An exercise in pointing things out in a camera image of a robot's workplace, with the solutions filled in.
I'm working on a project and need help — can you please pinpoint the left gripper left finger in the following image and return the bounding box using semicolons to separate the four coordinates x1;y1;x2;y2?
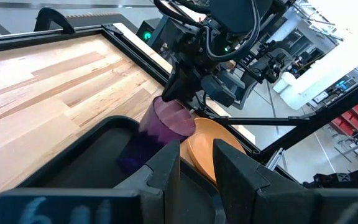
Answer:
113;139;182;224

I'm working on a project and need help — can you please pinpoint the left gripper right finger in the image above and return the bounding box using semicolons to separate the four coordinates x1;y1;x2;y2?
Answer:
213;139;315;224

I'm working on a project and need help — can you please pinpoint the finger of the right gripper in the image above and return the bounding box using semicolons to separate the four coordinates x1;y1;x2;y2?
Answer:
161;61;206;103

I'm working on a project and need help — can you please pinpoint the purple faceted plastic cup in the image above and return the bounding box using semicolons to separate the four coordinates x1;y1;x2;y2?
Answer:
117;95;196;175

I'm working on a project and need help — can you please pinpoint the orange plate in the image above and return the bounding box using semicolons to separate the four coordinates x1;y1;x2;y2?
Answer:
180;117;247;188

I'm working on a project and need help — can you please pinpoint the black serving tray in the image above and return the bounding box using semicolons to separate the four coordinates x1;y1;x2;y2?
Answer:
16;114;229;224

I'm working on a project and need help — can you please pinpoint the black box with green light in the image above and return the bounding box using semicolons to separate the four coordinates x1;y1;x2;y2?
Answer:
136;17;165;45

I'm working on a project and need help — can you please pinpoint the black horizontal strut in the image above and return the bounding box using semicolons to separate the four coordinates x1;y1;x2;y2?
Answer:
213;115;312;127

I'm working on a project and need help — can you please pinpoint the black low beam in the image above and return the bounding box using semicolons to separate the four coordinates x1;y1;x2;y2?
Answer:
303;163;358;190

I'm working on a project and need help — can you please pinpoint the black diagonal support beam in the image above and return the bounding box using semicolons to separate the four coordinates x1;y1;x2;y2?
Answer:
255;72;358;164

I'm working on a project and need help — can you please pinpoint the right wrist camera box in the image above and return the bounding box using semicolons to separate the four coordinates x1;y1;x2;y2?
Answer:
200;73;239;108

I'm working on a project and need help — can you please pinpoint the silver metal bracket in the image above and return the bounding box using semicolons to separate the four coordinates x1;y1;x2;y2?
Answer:
265;147;286;171

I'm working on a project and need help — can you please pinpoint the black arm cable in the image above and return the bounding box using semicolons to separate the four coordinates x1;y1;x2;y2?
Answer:
205;0;262;62

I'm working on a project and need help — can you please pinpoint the black frame bracket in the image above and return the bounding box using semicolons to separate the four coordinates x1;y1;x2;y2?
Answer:
34;7;76;35

